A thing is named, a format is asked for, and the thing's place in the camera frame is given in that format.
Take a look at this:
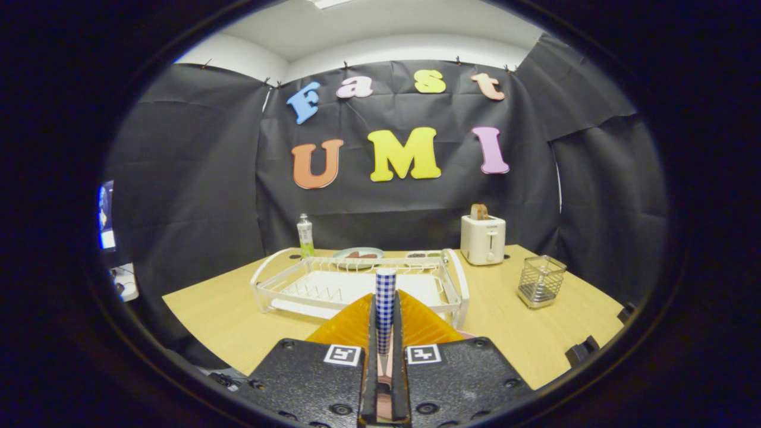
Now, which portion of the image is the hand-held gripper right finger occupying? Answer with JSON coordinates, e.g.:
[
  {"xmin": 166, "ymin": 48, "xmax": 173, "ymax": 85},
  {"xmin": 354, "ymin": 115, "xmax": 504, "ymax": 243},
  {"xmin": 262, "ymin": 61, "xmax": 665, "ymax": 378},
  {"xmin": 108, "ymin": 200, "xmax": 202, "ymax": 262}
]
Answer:
[{"xmin": 392, "ymin": 290, "xmax": 533, "ymax": 426}]

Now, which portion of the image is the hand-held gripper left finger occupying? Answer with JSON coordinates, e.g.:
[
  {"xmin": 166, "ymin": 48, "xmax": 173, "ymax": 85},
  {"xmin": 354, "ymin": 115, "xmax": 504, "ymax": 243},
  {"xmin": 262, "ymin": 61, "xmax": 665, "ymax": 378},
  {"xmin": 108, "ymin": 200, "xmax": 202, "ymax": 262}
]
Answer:
[{"xmin": 247, "ymin": 291, "xmax": 378, "ymax": 426}]

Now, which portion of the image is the pink plate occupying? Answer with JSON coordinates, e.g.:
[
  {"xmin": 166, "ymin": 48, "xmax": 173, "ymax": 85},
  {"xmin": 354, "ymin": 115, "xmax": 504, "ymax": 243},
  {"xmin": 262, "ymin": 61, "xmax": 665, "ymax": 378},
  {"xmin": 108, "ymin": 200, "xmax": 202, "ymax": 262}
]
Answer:
[{"xmin": 377, "ymin": 330, "xmax": 476, "ymax": 421}]

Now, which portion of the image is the white wire dish rack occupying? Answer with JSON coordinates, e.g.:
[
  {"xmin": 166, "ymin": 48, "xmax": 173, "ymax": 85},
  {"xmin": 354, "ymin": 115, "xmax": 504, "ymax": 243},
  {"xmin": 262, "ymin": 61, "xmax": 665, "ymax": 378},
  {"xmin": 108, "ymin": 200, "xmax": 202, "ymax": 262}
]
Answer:
[{"xmin": 250, "ymin": 248, "xmax": 470, "ymax": 329}]

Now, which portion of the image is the blue checkered handle spoon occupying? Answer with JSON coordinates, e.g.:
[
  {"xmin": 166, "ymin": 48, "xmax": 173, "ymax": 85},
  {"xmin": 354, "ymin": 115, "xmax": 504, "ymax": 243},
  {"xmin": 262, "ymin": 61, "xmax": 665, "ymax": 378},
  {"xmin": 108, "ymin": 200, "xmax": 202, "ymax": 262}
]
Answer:
[{"xmin": 375, "ymin": 268, "xmax": 397, "ymax": 356}]

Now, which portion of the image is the metal wire basket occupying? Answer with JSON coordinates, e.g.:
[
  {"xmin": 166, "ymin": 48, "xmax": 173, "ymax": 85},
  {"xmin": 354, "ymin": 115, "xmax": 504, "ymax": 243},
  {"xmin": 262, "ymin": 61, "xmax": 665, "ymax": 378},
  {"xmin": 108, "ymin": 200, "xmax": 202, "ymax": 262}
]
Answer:
[{"xmin": 517, "ymin": 255, "xmax": 567, "ymax": 309}]

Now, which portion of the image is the pale green plate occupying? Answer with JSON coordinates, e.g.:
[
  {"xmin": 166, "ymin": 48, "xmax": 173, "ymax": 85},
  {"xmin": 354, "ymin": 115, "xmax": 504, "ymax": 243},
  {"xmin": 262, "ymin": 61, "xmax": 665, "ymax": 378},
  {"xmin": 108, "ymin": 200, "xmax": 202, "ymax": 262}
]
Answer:
[{"xmin": 333, "ymin": 247, "xmax": 385, "ymax": 262}]

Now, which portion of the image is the green dish soap bottle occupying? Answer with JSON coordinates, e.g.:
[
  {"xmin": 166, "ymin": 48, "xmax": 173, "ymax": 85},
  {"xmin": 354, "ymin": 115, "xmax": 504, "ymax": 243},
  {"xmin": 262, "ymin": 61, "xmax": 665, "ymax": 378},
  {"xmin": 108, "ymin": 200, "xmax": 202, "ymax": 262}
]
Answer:
[{"xmin": 297, "ymin": 213, "xmax": 315, "ymax": 259}]

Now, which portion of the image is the cream toaster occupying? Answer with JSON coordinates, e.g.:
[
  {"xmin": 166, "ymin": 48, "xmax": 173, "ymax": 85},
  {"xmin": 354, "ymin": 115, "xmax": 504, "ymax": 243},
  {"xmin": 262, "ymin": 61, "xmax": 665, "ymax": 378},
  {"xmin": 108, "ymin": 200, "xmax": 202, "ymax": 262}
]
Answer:
[{"xmin": 460, "ymin": 215, "xmax": 507, "ymax": 266}]

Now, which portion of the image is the black backdrop cloth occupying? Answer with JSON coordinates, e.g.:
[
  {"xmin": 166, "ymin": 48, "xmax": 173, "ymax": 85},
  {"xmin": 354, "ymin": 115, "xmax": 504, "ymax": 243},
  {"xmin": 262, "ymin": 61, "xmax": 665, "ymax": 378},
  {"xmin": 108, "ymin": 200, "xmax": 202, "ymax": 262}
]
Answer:
[{"xmin": 104, "ymin": 33, "xmax": 669, "ymax": 357}]

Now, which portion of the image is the computer monitor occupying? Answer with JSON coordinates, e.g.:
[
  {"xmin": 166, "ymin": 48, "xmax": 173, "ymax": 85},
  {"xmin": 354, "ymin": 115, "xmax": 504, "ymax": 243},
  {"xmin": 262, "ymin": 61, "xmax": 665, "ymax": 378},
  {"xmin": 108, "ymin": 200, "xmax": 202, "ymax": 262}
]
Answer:
[{"xmin": 98, "ymin": 180, "xmax": 117, "ymax": 251}]

